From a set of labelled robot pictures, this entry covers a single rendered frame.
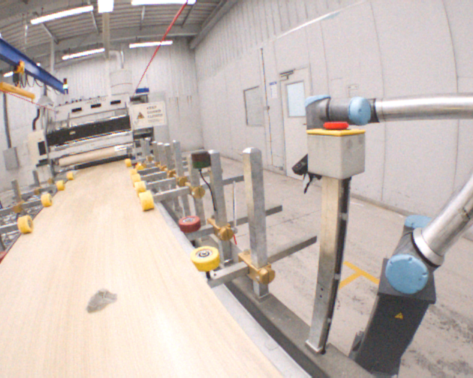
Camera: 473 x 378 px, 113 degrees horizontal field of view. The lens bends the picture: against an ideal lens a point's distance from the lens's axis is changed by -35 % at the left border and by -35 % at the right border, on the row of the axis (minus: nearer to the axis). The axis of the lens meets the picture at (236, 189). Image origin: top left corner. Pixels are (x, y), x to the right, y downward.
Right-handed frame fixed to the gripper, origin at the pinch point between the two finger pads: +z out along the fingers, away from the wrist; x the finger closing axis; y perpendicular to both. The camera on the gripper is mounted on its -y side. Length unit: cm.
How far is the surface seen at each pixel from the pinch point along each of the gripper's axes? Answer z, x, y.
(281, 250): 11.5, -5.8, -19.6
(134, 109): -62, 266, -52
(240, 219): 8.3, 18.7, -22.6
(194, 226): 4.5, 14.8, -42.3
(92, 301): 3, -16, -75
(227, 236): 9.8, 11.0, -31.7
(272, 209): 8.4, 19.9, -7.0
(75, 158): -13, 263, -141
